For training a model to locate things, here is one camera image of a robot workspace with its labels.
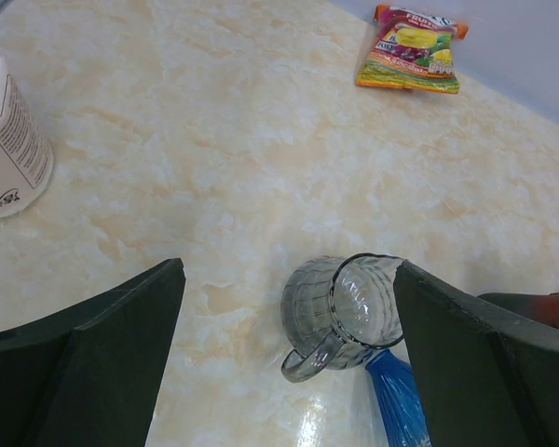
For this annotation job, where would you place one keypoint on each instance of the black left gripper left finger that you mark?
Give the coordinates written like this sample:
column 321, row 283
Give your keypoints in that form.
column 89, row 375

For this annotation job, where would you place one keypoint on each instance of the blue glass dripper near pitcher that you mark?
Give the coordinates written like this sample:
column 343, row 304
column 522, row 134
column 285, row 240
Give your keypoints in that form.
column 398, row 400

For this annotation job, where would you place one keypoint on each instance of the colourful snack packet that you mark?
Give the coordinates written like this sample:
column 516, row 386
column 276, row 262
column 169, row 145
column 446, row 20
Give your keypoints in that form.
column 412, row 50

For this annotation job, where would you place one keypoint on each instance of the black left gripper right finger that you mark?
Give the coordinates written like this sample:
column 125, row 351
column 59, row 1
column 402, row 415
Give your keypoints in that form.
column 485, row 375

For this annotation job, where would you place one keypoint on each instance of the black tumbler with red lid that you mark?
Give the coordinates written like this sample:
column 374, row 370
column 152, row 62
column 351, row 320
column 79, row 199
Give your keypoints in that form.
column 540, row 308

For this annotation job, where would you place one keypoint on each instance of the white toilet paper roll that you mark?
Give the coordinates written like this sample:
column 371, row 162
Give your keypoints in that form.
column 26, row 157

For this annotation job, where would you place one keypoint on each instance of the grey glass pitcher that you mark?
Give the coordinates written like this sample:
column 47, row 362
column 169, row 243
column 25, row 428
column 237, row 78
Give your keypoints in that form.
column 338, row 312

